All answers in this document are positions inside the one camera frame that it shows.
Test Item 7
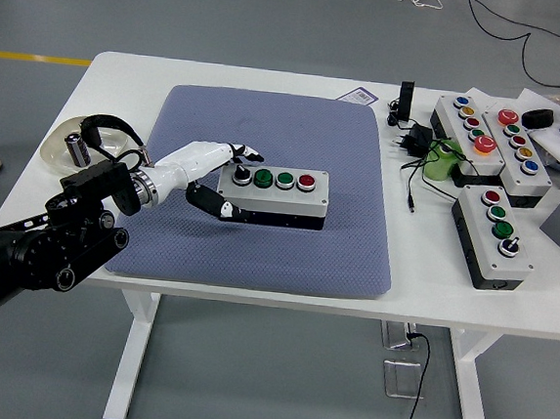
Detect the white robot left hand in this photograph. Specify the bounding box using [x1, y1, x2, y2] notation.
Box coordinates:
[149, 134, 267, 227]

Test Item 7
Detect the dark cylindrical battery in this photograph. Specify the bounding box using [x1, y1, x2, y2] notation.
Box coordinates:
[63, 132, 94, 169]

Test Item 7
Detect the black adapter cord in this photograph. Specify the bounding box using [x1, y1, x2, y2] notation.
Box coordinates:
[396, 134, 478, 221]

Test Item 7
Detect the white table leg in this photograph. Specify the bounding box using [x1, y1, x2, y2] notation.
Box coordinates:
[440, 326, 504, 419]
[102, 287, 164, 419]

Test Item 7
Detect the small black upright device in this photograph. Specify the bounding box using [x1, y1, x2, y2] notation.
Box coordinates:
[396, 80, 415, 124]

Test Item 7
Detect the five-button box with red mushroom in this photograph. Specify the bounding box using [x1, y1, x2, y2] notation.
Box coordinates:
[474, 105, 560, 211]

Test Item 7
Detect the black power adapter plug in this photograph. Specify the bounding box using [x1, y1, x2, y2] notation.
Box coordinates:
[388, 121, 436, 160]

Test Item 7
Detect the grey four-button control box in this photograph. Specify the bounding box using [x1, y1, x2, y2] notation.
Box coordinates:
[213, 160, 332, 233]
[444, 183, 541, 295]

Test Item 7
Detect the blue-grey textured mat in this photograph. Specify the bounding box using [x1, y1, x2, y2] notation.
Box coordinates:
[102, 77, 408, 304]

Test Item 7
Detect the cream shallow dish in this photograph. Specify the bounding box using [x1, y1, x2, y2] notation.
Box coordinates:
[37, 112, 135, 183]

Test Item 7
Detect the five-button box with orange-ringed mushroom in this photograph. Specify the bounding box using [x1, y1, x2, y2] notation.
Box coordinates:
[423, 93, 511, 190]

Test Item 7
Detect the thin black device cord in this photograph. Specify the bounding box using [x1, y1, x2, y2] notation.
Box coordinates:
[383, 97, 405, 129]

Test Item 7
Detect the black floor power cable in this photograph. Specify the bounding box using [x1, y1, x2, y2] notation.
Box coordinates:
[398, 330, 435, 419]

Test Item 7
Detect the green plastic cup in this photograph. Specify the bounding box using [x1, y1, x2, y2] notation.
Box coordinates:
[420, 137, 468, 186]

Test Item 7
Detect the long black floor cable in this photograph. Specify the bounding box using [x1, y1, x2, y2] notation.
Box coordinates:
[455, 0, 560, 91]

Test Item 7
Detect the purple-edged label card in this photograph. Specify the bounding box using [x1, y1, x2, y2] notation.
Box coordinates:
[337, 85, 379, 107]

